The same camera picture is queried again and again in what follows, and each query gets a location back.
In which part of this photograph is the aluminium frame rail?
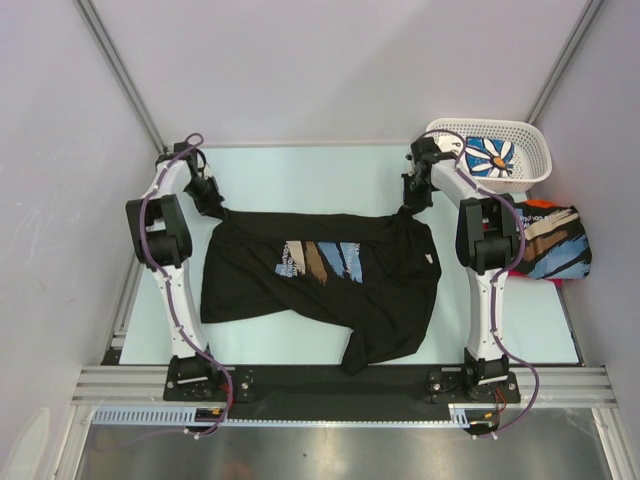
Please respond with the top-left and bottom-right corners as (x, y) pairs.
(71, 365), (618, 408)

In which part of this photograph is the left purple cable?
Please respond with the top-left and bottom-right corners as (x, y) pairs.
(138, 132), (236, 441)

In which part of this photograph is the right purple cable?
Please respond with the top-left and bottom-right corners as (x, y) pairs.
(424, 128), (541, 441)

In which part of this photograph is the white plastic basket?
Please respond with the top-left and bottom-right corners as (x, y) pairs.
(427, 118), (552, 193)

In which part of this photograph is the folded red t-shirt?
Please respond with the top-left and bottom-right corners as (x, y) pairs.
(509, 199), (568, 286)

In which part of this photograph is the black printed t-shirt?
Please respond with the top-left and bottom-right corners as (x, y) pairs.
(509, 200), (592, 284)
(200, 210), (442, 374)

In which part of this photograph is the right aluminium corner post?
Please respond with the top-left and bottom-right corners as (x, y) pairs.
(525, 0), (608, 125)

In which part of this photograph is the white daisy print t-shirt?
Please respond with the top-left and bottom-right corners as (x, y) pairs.
(436, 135), (515, 178)

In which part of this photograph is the left aluminium corner post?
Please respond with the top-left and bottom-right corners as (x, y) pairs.
(72, 0), (166, 153)

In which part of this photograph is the aluminium corner post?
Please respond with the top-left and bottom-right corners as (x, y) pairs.
(525, 0), (608, 125)
(72, 0), (166, 153)

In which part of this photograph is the white slotted cable duct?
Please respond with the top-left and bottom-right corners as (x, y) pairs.
(92, 404), (490, 429)

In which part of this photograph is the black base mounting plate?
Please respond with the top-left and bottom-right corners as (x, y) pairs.
(163, 364), (521, 422)

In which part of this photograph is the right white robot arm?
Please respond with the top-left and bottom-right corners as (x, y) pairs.
(402, 131), (522, 403)

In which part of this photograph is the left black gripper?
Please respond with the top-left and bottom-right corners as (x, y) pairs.
(184, 176), (229, 221)

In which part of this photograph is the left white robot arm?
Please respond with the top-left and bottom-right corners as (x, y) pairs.
(125, 133), (232, 404)

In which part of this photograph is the folded black printed t-shirt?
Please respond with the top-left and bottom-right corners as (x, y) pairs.
(509, 200), (592, 284)

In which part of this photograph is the purple cable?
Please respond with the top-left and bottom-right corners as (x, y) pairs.
(138, 132), (236, 441)
(424, 128), (541, 441)

